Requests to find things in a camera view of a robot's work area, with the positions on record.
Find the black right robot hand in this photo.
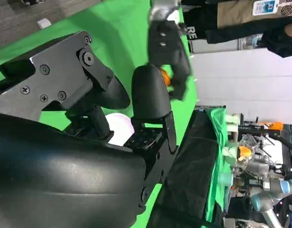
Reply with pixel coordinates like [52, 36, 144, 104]
[0, 30, 179, 228]

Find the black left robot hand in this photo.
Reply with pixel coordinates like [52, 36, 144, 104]
[147, 19, 192, 101]

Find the orange toy bread roll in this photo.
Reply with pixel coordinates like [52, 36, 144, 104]
[159, 67, 173, 87]

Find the green table cloth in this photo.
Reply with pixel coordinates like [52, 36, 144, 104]
[0, 0, 232, 228]

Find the grey metal cabinet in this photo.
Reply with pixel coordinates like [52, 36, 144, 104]
[190, 35, 265, 55]

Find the lilac plate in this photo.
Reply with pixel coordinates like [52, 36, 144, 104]
[104, 113, 135, 146]

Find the person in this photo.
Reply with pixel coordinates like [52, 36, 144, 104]
[181, 0, 292, 59]

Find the white partition panel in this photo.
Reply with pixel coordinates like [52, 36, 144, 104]
[190, 38, 292, 125]

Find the white blue name badge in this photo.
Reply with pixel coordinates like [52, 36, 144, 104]
[252, 0, 279, 16]

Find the black table skirt cloth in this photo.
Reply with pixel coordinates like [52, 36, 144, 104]
[146, 109, 226, 228]

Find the small white block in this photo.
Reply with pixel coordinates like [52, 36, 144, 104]
[37, 18, 51, 29]

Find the orange item in clear holder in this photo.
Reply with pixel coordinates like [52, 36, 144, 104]
[238, 145, 253, 160]

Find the orange background part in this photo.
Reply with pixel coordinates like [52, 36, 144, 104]
[270, 121, 284, 131]

